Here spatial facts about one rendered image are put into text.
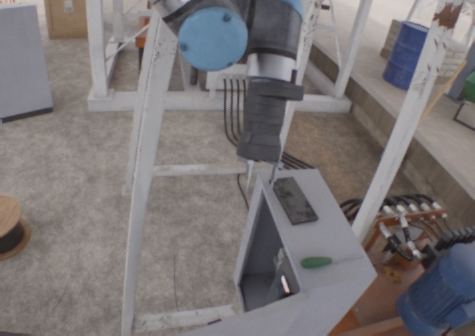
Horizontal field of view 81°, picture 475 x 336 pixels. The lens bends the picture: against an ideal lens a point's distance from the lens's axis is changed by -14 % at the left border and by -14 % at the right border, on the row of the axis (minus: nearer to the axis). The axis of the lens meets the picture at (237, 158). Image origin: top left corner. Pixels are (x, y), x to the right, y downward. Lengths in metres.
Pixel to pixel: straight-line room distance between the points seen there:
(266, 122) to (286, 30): 0.16
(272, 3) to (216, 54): 0.20
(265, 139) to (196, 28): 0.25
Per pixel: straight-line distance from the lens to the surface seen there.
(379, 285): 1.69
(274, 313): 0.70
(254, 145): 0.56
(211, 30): 0.42
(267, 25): 0.57
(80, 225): 2.50
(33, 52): 3.58
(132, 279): 1.38
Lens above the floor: 1.86
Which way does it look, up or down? 38 degrees down
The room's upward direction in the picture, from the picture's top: 10 degrees clockwise
